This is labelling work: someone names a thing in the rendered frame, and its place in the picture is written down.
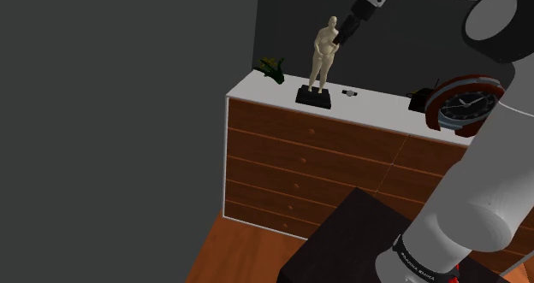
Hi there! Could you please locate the black box with antenna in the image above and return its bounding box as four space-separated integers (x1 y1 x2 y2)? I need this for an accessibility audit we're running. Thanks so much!
406 78 441 114

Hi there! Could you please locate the beige human figure statue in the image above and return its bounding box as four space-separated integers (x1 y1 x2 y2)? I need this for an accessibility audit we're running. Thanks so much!
294 15 341 110

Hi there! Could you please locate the round red-rimmed clock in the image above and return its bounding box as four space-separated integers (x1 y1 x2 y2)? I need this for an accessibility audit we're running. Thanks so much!
424 74 506 139

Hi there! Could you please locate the brown chest of drawers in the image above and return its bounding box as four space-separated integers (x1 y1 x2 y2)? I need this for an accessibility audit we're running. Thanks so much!
222 68 534 274

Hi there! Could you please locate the green and yellow plant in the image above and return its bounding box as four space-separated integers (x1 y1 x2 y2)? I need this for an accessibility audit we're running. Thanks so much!
253 56 286 86

